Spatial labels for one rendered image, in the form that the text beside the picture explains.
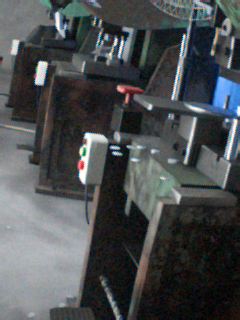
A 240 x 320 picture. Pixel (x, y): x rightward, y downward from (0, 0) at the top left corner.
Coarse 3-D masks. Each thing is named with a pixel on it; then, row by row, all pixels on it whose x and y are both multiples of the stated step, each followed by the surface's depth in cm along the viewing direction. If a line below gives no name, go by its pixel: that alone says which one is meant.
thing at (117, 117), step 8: (120, 104) 169; (128, 104) 166; (120, 112) 163; (128, 112) 161; (136, 112) 162; (112, 120) 169; (120, 120) 161; (128, 120) 162; (136, 120) 162; (120, 128) 162; (128, 128) 162; (136, 128) 163
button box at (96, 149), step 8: (88, 136) 156; (96, 136) 157; (88, 144) 155; (96, 144) 154; (104, 144) 155; (88, 152) 154; (96, 152) 155; (104, 152) 155; (88, 160) 154; (96, 160) 155; (104, 160) 156; (88, 168) 155; (96, 168) 156; (80, 176) 161; (88, 176) 155; (96, 176) 156; (96, 184) 157
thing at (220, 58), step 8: (224, 24) 141; (232, 24) 138; (224, 32) 141; (232, 32) 138; (224, 40) 136; (232, 40) 132; (216, 48) 138; (224, 48) 133; (232, 48) 132; (216, 56) 140; (224, 56) 135; (232, 56) 132; (224, 64) 135; (232, 64) 132
